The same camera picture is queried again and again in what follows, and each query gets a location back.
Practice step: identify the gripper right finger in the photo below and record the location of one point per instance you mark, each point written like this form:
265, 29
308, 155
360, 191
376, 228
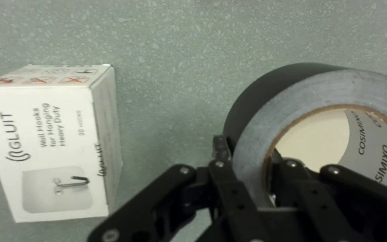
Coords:
331, 198

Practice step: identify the white cardboard box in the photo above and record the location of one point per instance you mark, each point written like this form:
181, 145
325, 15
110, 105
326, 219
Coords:
45, 141

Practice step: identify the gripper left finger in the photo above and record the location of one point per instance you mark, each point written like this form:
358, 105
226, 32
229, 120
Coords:
227, 188

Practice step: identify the black tape roll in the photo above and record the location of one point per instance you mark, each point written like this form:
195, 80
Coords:
281, 111

